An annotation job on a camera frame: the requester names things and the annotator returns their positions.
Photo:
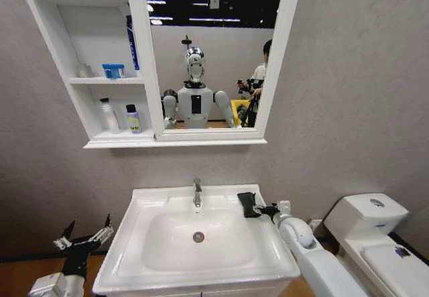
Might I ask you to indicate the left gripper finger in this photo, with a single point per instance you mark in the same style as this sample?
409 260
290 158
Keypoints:
102 234
63 241

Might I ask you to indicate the tall blue carton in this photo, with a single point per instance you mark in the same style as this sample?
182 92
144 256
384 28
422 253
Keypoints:
133 45

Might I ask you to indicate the yellow bin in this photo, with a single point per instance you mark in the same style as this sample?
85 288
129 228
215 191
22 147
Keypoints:
238 107

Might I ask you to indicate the purple bottle with yellow label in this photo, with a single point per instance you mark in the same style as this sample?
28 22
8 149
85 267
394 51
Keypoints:
134 121

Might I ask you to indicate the white plastic bottle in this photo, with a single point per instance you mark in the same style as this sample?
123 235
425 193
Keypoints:
110 117

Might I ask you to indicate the white wall cabinet with shelves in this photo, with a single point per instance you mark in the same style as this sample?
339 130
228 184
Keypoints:
83 35

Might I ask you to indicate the white ceramic washbasin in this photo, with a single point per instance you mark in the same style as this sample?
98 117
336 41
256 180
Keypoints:
161 243

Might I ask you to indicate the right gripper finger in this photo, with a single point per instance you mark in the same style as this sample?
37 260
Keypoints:
258 207
258 214

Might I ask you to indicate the small clear jar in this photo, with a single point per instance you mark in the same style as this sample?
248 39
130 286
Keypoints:
83 71

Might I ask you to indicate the person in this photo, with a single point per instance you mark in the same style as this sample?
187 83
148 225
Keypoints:
259 72

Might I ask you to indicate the white toilet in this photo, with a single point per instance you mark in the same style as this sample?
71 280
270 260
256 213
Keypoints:
375 240

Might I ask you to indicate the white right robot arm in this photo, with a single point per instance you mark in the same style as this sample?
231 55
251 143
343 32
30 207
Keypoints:
318 263

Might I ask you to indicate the white framed wall mirror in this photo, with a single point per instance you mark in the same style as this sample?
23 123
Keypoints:
228 42

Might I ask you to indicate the white vanity cabinet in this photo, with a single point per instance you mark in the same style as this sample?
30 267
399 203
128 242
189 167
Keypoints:
201 290

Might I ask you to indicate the chrome faucet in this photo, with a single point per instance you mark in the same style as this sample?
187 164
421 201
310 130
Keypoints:
197 191

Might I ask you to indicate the dark grey towel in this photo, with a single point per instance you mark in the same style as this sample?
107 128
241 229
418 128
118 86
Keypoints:
247 204

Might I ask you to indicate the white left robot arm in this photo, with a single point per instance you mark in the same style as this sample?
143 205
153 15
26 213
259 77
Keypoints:
55 285

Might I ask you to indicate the small blue box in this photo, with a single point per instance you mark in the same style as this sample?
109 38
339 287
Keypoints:
113 71

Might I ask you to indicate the black camera tripod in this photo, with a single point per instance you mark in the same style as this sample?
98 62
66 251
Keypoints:
249 109

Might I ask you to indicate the chrome sink drain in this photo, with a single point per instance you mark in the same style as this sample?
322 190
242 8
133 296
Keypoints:
198 237

